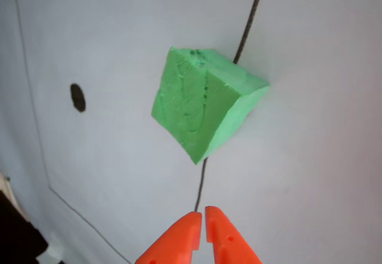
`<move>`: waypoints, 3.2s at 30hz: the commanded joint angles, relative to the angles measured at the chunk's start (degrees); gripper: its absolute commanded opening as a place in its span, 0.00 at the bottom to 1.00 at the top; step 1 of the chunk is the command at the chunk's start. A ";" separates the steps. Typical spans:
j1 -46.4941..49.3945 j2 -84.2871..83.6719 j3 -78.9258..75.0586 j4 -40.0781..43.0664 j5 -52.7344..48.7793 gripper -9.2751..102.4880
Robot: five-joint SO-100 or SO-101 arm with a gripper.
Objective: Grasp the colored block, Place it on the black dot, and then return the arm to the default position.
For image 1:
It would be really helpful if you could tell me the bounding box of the white tape piece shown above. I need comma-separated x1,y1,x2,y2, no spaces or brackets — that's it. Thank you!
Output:
37,230,65,264

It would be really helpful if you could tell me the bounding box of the white paper sheet with lines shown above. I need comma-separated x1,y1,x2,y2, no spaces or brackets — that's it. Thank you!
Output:
0,0,382,264

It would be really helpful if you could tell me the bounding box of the light wooden board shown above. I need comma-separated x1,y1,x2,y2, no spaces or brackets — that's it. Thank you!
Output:
0,171,20,217

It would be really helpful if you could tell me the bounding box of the black dot mark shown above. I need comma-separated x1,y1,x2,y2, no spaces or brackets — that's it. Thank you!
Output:
70,83,87,113

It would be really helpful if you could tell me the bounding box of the green foam block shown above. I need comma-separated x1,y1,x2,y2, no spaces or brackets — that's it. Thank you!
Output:
150,45,271,165

